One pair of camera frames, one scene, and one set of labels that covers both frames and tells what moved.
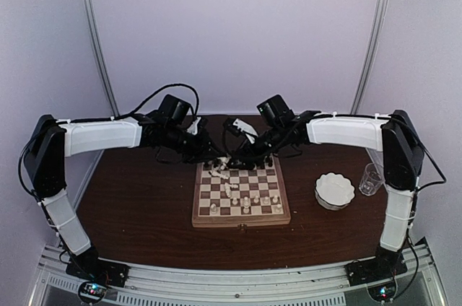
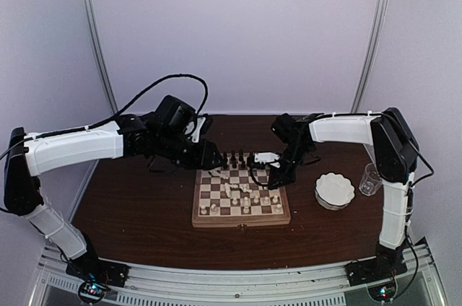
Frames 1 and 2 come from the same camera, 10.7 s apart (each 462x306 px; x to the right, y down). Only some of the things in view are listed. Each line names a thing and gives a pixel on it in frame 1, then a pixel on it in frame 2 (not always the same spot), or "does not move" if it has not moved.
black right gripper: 247,152 -> 278,175
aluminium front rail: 417,284 does not move
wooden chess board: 239,196 does not move
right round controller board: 382,292 does not move
